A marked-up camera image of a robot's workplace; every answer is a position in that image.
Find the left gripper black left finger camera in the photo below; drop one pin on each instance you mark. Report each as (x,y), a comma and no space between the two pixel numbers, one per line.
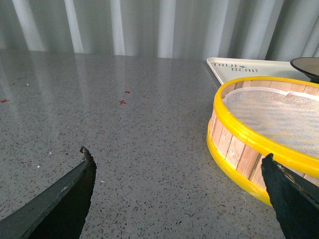
(60,211)

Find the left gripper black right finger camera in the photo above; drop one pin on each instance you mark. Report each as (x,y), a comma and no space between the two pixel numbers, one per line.
(294,199)

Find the beige plate with black rim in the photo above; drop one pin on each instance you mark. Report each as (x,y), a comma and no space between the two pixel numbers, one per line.
(308,66)

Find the cream rectangular serving tray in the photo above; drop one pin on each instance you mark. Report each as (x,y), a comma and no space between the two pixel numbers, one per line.
(227,69)

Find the white steamer cloth liner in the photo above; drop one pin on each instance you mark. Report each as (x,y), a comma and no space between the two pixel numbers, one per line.
(286,117)

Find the yellow rimmed bamboo steamer basket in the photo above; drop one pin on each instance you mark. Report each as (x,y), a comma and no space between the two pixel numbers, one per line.
(238,150)

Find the grey pleated curtain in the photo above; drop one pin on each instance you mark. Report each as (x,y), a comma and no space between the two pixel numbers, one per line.
(185,29)

